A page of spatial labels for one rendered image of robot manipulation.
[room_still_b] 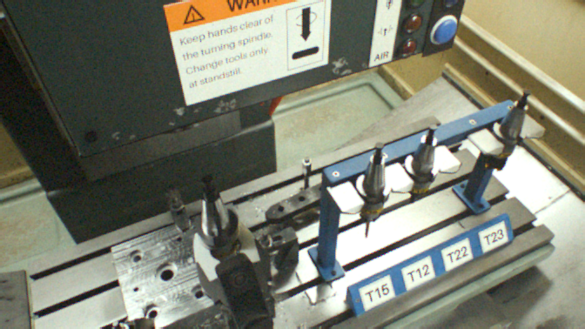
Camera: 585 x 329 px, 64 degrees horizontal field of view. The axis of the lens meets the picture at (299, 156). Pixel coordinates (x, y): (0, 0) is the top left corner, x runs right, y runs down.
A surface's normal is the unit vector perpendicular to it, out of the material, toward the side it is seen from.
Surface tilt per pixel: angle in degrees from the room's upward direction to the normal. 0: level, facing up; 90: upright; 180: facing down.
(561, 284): 24
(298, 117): 0
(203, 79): 90
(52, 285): 0
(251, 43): 90
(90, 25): 90
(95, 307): 0
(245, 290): 61
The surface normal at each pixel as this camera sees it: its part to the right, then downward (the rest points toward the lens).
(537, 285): -0.36, -0.49
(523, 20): -0.90, 0.32
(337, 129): 0.00, -0.68
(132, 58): 0.44, 0.66
